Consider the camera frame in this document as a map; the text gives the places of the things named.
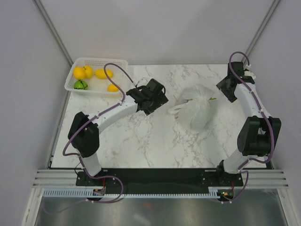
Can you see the yellow fake mango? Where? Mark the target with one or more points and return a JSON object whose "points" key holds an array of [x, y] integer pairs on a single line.
{"points": [[102, 74]]}

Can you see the green black-striped fake fruit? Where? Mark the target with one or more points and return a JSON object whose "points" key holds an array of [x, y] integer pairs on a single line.
{"points": [[80, 84]]}

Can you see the small yellow fake citrus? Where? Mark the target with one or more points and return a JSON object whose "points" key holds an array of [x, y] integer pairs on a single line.
{"points": [[112, 88]]}

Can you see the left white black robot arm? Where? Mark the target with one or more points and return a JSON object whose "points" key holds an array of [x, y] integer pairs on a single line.
{"points": [[86, 128]]}

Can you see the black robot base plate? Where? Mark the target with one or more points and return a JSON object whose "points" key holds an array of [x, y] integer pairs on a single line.
{"points": [[171, 180]]}

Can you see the white slotted cable duct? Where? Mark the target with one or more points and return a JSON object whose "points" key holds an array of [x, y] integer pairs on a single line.
{"points": [[92, 193]]}

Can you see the left aluminium frame post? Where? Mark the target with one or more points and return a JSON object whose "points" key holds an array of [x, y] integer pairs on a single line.
{"points": [[52, 29]]}

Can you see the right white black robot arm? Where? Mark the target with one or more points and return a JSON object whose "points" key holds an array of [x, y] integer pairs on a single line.
{"points": [[258, 136]]}

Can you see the aluminium frame post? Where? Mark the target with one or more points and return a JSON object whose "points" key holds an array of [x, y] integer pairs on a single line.
{"points": [[263, 25], [52, 29]]}

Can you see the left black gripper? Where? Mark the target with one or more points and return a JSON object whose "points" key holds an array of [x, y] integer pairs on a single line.
{"points": [[160, 100]]}

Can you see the white lemon-print plastic bag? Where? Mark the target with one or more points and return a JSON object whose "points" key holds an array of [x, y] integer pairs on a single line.
{"points": [[195, 107]]}

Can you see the white plastic fruit basket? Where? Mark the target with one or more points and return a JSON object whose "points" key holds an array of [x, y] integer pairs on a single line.
{"points": [[96, 86]]}

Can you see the right aluminium frame post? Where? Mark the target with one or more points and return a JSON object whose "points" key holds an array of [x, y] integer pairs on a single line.
{"points": [[263, 25]]}

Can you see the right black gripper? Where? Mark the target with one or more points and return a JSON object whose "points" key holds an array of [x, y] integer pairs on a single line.
{"points": [[222, 85]]}

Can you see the large yellow fake lemon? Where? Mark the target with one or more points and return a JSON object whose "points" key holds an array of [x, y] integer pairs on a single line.
{"points": [[79, 73]]}

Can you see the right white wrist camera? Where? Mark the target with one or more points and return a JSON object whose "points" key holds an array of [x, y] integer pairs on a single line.
{"points": [[248, 72]]}

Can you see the small yellow fake lemon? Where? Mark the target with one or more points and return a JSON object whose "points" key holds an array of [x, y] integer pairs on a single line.
{"points": [[88, 72]]}

